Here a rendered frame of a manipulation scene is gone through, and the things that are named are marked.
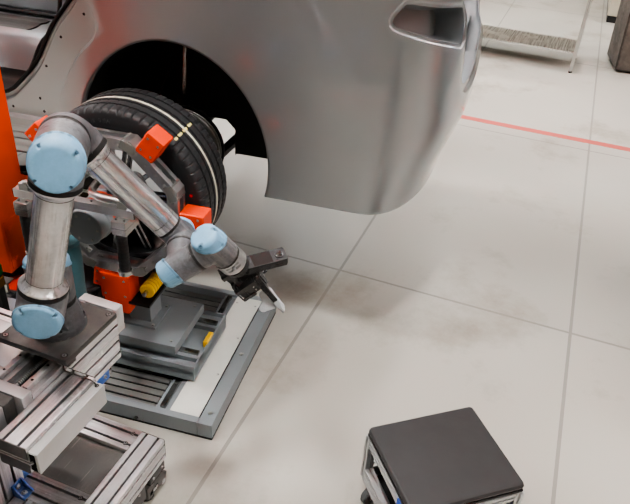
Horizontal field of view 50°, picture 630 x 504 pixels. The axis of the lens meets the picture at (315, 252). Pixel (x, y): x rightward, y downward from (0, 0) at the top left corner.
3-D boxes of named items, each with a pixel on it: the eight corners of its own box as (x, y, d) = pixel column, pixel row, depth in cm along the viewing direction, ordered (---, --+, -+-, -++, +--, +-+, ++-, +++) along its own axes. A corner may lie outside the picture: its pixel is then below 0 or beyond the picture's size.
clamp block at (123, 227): (139, 223, 216) (138, 209, 213) (126, 238, 208) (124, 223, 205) (125, 221, 217) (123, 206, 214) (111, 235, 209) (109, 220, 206)
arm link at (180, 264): (172, 270, 174) (207, 249, 173) (172, 296, 165) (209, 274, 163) (153, 250, 170) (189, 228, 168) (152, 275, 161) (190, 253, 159)
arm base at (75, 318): (63, 348, 177) (57, 319, 171) (16, 332, 181) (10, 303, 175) (98, 316, 189) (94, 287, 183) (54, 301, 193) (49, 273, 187)
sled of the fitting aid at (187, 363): (226, 328, 300) (225, 311, 295) (194, 383, 271) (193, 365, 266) (124, 306, 309) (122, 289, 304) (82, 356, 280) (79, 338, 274)
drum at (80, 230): (135, 220, 240) (132, 185, 233) (105, 250, 223) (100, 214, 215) (99, 213, 243) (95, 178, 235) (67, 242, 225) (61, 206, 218)
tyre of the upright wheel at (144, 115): (47, 176, 273) (180, 271, 281) (11, 203, 253) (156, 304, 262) (108, 48, 236) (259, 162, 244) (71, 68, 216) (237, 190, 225)
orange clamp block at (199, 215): (188, 220, 236) (212, 225, 234) (178, 231, 229) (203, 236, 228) (187, 203, 232) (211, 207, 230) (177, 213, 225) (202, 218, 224)
